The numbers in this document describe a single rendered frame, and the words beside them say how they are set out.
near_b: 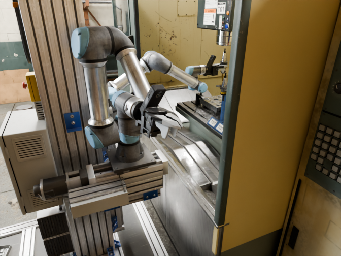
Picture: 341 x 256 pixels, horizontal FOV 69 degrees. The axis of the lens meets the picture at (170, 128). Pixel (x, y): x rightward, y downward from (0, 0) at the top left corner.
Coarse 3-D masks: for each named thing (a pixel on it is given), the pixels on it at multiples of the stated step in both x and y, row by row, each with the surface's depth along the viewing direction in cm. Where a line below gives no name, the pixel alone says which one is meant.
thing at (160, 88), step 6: (162, 84) 76; (150, 90) 75; (156, 90) 73; (162, 90) 75; (150, 96) 75; (156, 96) 75; (162, 96) 77; (144, 102) 78; (150, 102) 77; (156, 102) 78; (144, 108) 79
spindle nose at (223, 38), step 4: (216, 32) 198; (220, 32) 192; (224, 32) 191; (228, 32) 190; (216, 36) 198; (220, 36) 193; (224, 36) 192; (228, 36) 191; (216, 40) 199; (220, 40) 195; (224, 40) 193; (228, 40) 192; (216, 44) 201; (220, 44) 196; (224, 44) 194; (228, 44) 194
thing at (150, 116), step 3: (147, 114) 73; (150, 114) 73; (153, 114) 73; (156, 114) 74; (150, 117) 72; (153, 117) 71; (156, 117) 71; (153, 120) 73; (156, 120) 72; (159, 120) 71
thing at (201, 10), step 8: (200, 0) 187; (224, 0) 161; (232, 0) 155; (200, 8) 189; (208, 8) 180; (216, 8) 171; (232, 8) 157; (200, 16) 191; (216, 16) 172; (232, 16) 159; (200, 24) 193; (216, 24) 174; (224, 24) 166; (232, 24) 161
